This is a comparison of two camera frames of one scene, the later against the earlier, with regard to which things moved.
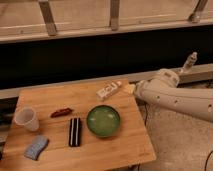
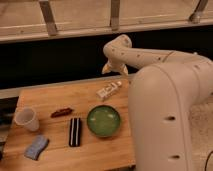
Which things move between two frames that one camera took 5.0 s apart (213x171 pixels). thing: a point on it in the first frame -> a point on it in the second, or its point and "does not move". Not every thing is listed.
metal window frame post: [199, 11] does not move
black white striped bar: [74, 132] does not move
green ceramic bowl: [103, 120] does not move
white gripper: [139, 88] -> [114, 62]
